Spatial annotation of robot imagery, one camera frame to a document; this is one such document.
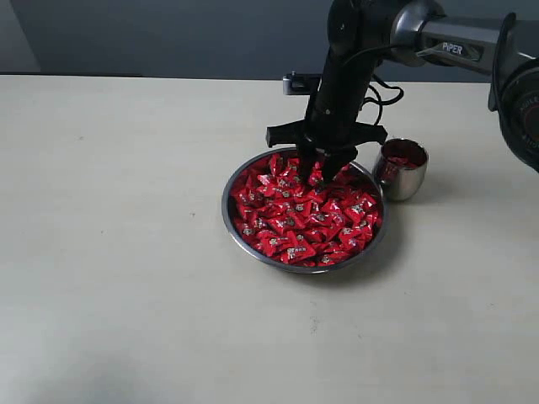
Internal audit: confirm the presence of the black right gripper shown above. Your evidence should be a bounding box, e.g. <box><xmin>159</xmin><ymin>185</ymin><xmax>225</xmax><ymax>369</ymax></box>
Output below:
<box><xmin>266</xmin><ymin>50</ymin><xmax>387</xmax><ymax>183</ymax></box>

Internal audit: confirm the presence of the red candy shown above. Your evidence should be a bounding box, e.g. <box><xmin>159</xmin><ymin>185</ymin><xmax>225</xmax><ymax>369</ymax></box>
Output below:
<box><xmin>386</xmin><ymin>154</ymin><xmax>424</xmax><ymax>169</ymax></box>
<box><xmin>280</xmin><ymin>243</ymin><xmax>317</xmax><ymax>265</ymax></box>
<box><xmin>257</xmin><ymin>231</ymin><xmax>299</xmax><ymax>258</ymax></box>
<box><xmin>307</xmin><ymin>162</ymin><xmax>324</xmax><ymax>187</ymax></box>

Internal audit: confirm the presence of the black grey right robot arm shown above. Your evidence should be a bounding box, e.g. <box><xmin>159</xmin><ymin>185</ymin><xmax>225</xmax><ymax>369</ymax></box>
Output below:
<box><xmin>266</xmin><ymin>1</ymin><xmax>538</xmax><ymax>182</ymax></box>

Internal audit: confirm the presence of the round steel bowl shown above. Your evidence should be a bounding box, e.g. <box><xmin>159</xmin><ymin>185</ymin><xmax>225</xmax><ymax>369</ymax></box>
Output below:
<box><xmin>221</xmin><ymin>148</ymin><xmax>387</xmax><ymax>274</ymax></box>

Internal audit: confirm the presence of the red candy inside cup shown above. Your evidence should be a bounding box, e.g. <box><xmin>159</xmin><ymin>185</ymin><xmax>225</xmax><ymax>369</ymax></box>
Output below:
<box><xmin>386</xmin><ymin>154</ymin><xmax>424</xmax><ymax>169</ymax></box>

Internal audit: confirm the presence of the small steel cup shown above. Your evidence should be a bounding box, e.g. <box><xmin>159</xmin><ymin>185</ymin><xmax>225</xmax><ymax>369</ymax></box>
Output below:
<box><xmin>373</xmin><ymin>138</ymin><xmax>429</xmax><ymax>202</ymax></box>

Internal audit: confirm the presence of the red wrapped candy front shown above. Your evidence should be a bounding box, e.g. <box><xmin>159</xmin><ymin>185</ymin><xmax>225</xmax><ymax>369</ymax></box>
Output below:
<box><xmin>280</xmin><ymin>243</ymin><xmax>317</xmax><ymax>265</ymax></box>

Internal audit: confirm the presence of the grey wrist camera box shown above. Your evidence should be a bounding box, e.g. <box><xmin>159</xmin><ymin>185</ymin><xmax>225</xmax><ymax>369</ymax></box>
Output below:
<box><xmin>282</xmin><ymin>72</ymin><xmax>321</xmax><ymax>96</ymax></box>

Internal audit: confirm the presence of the black camera cable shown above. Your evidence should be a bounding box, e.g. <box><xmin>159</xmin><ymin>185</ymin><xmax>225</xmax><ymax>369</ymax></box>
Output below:
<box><xmin>344</xmin><ymin>41</ymin><xmax>422</xmax><ymax>127</ymax></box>

